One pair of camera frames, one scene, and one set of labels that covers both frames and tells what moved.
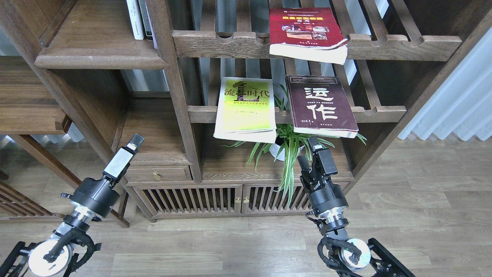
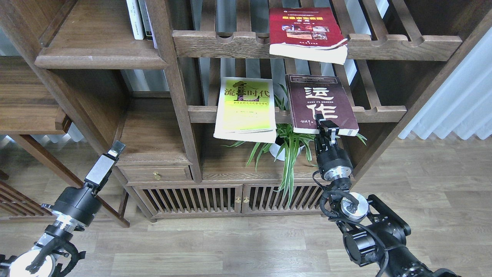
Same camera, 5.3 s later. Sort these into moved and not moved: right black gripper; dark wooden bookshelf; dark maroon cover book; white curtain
Moved: right black gripper
Not moved: dark wooden bookshelf; white curtain; dark maroon cover book
